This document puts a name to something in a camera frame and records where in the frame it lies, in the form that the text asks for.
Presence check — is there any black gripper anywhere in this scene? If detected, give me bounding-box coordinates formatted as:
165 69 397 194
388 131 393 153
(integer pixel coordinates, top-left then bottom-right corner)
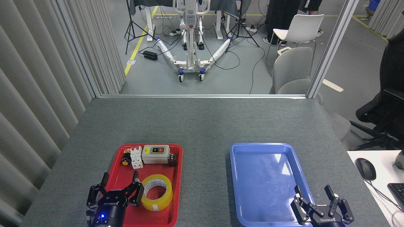
290 184 355 227
86 170 145 227

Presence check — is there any yellow tape roll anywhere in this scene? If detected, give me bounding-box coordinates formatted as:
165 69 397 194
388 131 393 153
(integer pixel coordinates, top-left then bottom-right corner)
140 174 173 212

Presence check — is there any white circuit breaker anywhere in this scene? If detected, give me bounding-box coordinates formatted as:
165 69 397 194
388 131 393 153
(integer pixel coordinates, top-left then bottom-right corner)
130 146 144 169

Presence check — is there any red plastic tray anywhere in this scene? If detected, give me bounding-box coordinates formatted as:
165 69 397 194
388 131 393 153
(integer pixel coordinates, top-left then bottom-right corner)
107 144 183 227

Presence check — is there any black computer mouse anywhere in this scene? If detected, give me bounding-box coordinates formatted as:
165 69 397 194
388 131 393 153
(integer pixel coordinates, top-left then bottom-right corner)
355 158 377 181

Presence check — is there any blue plastic tray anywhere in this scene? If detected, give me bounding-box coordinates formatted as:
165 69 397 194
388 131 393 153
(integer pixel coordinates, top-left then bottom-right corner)
229 143 320 227

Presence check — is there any white desk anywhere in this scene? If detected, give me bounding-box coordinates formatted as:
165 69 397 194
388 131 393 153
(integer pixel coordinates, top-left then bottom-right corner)
347 150 404 227

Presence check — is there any black keyboard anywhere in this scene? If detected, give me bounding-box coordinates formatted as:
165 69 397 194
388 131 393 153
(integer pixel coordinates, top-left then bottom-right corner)
387 183 404 212

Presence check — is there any grey rounded desk object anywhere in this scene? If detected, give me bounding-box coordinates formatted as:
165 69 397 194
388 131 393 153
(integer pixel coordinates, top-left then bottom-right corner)
393 149 404 169

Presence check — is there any beige floor board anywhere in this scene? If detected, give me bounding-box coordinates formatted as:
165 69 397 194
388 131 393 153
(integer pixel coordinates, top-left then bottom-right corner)
322 79 344 93

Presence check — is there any black office chair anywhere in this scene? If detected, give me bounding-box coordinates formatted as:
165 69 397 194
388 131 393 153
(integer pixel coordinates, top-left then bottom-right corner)
349 28 404 151

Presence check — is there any grey chair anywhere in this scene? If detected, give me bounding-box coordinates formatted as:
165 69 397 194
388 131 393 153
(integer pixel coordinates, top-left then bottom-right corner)
269 47 351 142

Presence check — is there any white wheeled stand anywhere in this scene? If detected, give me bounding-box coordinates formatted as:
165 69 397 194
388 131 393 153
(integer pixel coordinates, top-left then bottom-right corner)
156 0 233 83

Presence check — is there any black tripod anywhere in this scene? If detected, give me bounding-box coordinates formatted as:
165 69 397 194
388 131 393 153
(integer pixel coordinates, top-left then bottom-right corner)
225 0 260 53
124 0 157 55

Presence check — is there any white legged table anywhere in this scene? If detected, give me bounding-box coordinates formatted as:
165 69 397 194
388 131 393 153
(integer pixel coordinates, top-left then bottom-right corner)
128 0 253 42

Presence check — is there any white chair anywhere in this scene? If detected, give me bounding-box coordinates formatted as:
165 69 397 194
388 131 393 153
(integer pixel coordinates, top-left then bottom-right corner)
266 14 324 76

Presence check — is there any person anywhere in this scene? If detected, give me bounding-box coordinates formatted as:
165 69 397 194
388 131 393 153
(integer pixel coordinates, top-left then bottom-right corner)
264 0 323 47

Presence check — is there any grey switch box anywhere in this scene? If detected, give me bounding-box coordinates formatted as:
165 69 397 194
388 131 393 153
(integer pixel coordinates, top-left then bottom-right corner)
141 145 171 165

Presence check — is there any black mouse cable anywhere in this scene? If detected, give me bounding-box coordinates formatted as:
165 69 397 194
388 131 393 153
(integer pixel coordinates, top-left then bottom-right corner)
368 179 404 212

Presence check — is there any silver table edge rail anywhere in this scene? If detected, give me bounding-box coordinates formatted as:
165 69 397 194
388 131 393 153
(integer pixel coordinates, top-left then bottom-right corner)
100 94 307 100

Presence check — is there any black floor cable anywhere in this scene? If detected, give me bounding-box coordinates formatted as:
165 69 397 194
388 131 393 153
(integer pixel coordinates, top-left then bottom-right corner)
202 38 266 95

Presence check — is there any silver aluminium post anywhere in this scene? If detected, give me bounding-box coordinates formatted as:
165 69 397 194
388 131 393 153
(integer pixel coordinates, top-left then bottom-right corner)
307 0 360 99

